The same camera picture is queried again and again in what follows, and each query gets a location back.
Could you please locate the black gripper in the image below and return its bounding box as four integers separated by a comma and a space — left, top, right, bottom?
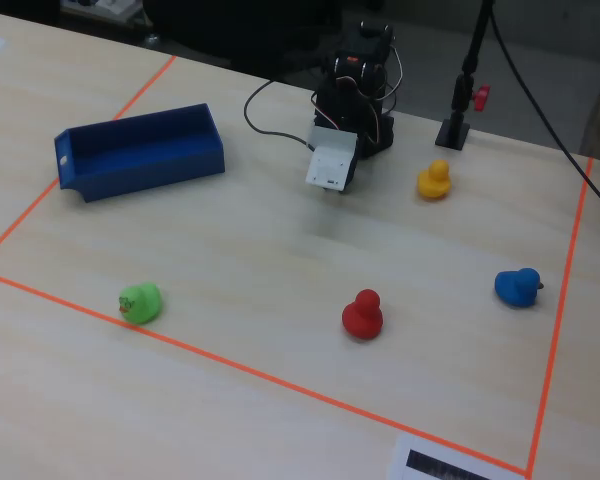
313, 79, 377, 135

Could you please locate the green rubber duck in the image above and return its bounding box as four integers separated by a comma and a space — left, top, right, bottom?
117, 282, 164, 325

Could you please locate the yellow rubber duck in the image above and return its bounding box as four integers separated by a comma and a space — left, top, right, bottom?
416, 159, 453, 200

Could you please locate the blue plastic box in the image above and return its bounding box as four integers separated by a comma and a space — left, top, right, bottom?
53, 103, 226, 204

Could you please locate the red rubber duck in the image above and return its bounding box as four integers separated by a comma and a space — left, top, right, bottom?
341, 288, 385, 342

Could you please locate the blue rubber duck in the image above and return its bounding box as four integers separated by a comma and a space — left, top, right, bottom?
494, 267, 545, 308

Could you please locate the red stand knob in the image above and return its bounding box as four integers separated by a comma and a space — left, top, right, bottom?
471, 84, 492, 113

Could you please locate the orange tape strip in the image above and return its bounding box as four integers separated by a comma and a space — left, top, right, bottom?
526, 157, 594, 477
0, 54, 178, 266
0, 268, 530, 476

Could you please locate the white paper with black bar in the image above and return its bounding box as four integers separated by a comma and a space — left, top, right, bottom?
387, 432, 526, 480

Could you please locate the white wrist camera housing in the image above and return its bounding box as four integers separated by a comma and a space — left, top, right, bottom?
305, 125, 359, 194

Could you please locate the black camera usb cable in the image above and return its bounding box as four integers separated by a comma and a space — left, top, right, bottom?
243, 77, 317, 152

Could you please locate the black stand cable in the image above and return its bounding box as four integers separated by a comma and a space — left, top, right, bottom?
487, 7, 600, 222

